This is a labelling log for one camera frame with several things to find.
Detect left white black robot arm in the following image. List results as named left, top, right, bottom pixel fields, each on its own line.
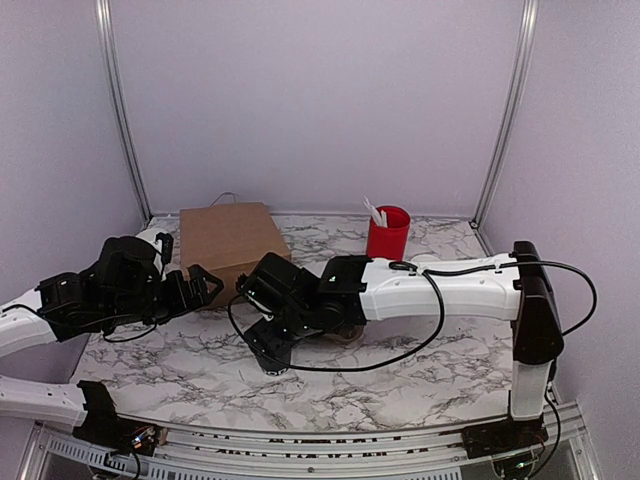
left=1, top=265, right=224, bottom=445

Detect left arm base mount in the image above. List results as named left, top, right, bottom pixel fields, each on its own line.
left=72, top=417, right=166, bottom=456

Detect red cylindrical container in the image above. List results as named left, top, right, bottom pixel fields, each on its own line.
left=366, top=206, right=411, bottom=261

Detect right aluminium frame post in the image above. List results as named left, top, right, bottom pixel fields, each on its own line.
left=471, top=0, right=539, bottom=230

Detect brown paper bag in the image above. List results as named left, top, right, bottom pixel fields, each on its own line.
left=179, top=202, right=292, bottom=309

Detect left aluminium frame post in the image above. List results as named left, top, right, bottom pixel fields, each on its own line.
left=95, top=0, right=153, bottom=224

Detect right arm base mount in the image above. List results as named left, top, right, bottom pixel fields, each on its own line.
left=461, top=422, right=549, bottom=459

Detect orange white bowl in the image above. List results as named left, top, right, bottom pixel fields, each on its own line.
left=135, top=228, right=163, bottom=247

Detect black paper coffee cup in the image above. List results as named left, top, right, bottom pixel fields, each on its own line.
left=262, top=365, right=289, bottom=376

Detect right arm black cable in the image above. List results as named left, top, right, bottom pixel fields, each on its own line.
left=227, top=259, right=599, bottom=374

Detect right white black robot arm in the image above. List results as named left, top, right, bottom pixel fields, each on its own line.
left=236, top=241, right=564, bottom=448

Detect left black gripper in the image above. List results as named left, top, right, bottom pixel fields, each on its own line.
left=103, top=264, right=224, bottom=328

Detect stack of paper cups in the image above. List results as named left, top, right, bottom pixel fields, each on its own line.
left=411, top=254, right=438, bottom=263

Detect white wrapped straws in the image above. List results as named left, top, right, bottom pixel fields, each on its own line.
left=363, top=197, right=388, bottom=228

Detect brown pulp cup carrier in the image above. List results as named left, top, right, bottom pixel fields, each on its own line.
left=324, top=325, right=364, bottom=344

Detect aluminium frame post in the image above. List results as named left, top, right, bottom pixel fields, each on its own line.
left=95, top=0, right=153, bottom=224
left=471, top=0, right=539, bottom=230

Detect front aluminium rail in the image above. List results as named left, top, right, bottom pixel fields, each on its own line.
left=17, top=403, right=603, bottom=479

